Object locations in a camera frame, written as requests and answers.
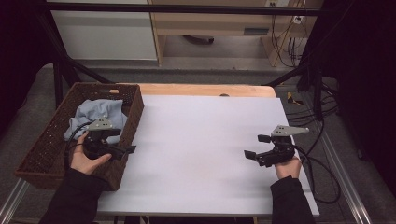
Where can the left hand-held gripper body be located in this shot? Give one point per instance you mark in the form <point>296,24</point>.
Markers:
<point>99,140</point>

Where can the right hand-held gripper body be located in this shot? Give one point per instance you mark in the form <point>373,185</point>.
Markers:
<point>280,151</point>

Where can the light blue cloth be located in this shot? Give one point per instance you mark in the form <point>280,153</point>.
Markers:
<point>99,110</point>

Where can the brown wicker basket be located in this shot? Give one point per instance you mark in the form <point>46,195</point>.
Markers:
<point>49,149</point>

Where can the person's right hand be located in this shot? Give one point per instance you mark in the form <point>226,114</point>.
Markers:
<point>288,170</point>

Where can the person's left hand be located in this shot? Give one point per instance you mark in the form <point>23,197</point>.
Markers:
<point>82,160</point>

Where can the yellow and black tool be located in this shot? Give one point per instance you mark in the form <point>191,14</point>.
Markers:
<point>292,98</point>

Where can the white table cover sheet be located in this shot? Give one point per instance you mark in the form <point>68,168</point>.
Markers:
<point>199,149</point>

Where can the black metal stand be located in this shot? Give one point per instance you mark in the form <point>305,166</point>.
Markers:
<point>57,81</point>
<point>317,93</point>

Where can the white cabinet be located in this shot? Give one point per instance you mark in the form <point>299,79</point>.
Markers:
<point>106,34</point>

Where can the black curtain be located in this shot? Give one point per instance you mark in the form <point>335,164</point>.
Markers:
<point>21,49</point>
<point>364,87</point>

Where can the dark object under desk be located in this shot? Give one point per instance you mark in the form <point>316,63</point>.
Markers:
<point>199,39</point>

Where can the wooden desk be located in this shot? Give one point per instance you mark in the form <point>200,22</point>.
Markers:
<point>211,28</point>

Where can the black metal crossbar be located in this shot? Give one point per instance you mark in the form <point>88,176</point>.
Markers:
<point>186,8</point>

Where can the aluminium rail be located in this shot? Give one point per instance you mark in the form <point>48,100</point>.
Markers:
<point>12,202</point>
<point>345,180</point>

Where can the white wall socket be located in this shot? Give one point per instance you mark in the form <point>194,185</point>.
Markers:
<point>298,19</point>

